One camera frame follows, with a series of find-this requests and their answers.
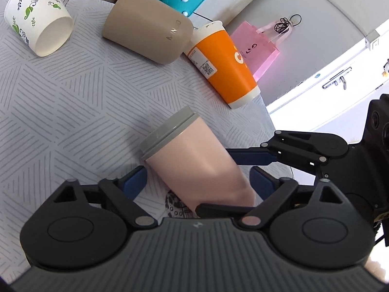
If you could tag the white door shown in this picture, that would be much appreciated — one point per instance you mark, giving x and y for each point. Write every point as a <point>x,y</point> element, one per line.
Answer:
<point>334,103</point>

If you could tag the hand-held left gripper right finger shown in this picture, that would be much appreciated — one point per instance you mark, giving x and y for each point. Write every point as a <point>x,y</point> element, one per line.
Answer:
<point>260,178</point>

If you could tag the beige cup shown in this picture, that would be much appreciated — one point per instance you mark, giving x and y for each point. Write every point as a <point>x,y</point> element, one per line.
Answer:
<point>149,26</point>

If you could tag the pink cup with grey lid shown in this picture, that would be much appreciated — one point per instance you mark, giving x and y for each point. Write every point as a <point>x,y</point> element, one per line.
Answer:
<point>194,158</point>

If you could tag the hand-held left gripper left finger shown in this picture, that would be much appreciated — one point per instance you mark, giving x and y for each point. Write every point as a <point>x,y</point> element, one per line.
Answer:
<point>136,178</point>

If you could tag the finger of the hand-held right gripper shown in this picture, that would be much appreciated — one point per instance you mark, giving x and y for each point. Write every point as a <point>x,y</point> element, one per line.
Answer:
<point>249,156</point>
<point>225,210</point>

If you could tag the white leaf-print paper cup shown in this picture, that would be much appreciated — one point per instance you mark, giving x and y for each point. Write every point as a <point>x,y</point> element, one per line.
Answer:
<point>39,15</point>

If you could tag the white wall switch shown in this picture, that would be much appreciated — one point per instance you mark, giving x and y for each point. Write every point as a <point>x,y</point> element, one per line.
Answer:
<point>373,39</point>

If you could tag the grey patterned tablecloth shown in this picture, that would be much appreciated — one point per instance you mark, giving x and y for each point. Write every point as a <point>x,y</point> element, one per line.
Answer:
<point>76,112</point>

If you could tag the orange paper cup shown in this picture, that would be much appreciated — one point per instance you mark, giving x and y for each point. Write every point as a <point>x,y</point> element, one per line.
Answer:
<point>226,60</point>

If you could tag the pink gift bag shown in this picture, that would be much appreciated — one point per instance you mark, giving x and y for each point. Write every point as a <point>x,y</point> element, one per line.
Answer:
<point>256,48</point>

